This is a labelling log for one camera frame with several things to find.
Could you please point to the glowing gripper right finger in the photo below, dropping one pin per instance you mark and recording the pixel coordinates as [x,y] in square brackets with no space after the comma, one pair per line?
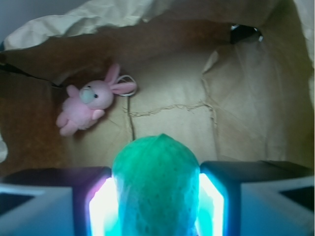
[262,198]

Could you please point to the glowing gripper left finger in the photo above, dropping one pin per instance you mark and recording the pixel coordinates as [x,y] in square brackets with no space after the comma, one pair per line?
[59,202]

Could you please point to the green textured ball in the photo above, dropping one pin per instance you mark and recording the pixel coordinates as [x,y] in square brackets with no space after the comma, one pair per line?
[157,181]

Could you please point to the pink plush bunny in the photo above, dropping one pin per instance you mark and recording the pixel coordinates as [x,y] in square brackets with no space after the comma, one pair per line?
[84,107]

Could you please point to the brown paper bag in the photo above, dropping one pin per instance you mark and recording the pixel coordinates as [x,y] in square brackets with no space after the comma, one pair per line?
[232,80]

